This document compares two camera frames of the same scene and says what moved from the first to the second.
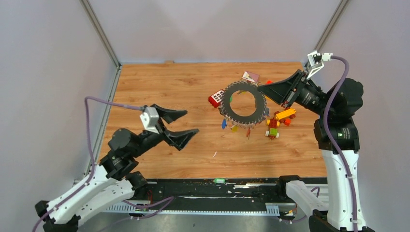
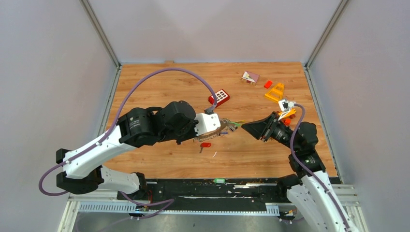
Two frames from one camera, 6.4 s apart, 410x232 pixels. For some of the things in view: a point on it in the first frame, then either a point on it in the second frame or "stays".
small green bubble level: x=219 y=181 stays
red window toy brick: x=216 y=99 stays
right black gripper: x=282 y=91 -> x=261 y=128
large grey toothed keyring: x=246 y=122 -> x=224 y=123
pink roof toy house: x=250 y=76 stays
